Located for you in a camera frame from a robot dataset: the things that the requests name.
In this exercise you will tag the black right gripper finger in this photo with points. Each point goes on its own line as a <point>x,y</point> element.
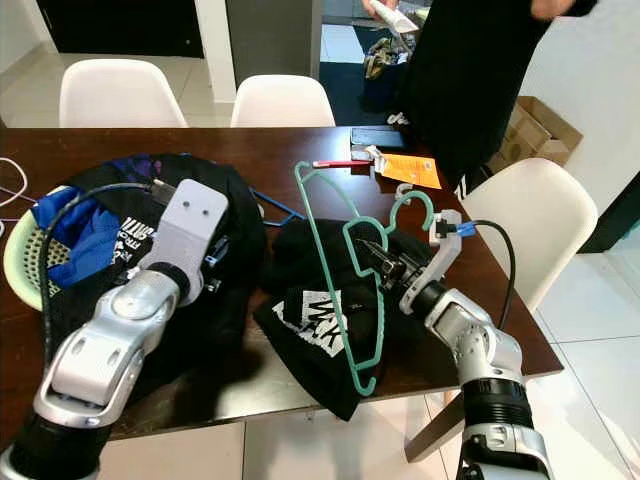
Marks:
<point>375,252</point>
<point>382,273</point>

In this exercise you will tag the teal plastic hanger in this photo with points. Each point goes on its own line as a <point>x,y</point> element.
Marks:
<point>368,388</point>

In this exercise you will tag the black printed T-shirt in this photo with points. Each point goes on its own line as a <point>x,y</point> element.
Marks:
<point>320,380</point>

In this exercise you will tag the plain black shirt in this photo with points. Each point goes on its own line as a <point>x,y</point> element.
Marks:
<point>470,80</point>

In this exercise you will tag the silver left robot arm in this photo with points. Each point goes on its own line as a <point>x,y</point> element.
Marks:
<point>110,350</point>

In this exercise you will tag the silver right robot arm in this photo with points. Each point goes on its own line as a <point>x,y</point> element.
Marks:
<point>480,350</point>

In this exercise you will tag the person left forearm black sleeve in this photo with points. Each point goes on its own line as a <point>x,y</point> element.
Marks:
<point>585,6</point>

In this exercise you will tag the thin blue hanger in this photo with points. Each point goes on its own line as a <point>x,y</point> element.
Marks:
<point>275,203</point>

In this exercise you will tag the person right hand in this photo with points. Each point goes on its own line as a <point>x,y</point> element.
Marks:
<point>380,8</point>

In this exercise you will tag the person left hand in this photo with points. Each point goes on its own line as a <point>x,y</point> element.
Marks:
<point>552,8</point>

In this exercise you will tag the black garment with white lettering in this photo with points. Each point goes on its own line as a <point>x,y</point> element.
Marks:
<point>230,330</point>

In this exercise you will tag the white plastic hook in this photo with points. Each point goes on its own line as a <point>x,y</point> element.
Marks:
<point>402,192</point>

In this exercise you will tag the brown wooden dining table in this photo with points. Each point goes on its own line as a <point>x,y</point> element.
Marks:
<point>480,330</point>

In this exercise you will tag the orange card package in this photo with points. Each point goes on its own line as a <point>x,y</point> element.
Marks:
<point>410,170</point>

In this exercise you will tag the black phone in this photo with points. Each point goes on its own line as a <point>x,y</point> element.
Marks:
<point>378,138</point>

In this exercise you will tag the dark navy garment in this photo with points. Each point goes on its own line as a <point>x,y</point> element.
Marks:
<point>140,168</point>

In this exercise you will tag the white shell chair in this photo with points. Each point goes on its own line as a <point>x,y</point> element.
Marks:
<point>120,95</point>
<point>530,220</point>
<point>280,100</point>

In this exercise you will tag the bright blue garment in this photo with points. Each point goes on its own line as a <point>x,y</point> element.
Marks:
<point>80,240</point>

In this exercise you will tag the dark bag with clutter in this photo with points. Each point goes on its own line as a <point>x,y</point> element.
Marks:
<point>380,70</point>

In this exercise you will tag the light green laundry basket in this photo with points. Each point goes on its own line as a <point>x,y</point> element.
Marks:
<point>22,265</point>

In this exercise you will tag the brown cardboard box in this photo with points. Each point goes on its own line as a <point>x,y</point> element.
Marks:
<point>545,130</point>

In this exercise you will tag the grey door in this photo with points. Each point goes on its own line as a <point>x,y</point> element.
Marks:
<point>270,40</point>

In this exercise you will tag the black closed door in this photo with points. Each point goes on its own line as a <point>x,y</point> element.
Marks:
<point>120,25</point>

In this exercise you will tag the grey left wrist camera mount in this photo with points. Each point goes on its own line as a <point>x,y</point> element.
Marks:
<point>190,225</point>

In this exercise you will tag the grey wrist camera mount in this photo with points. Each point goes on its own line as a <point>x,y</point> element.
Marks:
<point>190,225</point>
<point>445,228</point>

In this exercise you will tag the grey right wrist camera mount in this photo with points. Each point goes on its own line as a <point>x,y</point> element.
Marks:
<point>445,228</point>

